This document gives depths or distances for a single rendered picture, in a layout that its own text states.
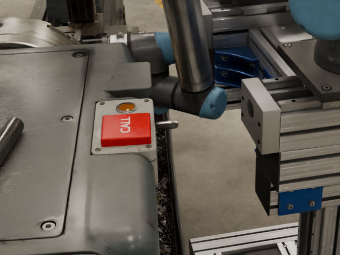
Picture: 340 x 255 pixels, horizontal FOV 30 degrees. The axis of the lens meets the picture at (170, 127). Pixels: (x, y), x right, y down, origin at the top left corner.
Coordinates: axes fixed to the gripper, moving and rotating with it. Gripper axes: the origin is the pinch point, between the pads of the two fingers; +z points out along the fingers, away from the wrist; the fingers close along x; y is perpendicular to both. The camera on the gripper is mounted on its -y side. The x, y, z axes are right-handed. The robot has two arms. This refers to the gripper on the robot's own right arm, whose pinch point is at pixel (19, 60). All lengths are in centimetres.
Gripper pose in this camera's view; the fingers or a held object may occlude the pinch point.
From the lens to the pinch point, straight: 147.8
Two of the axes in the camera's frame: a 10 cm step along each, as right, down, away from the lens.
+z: -10.0, 0.6, -0.2
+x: -0.5, -8.6, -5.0
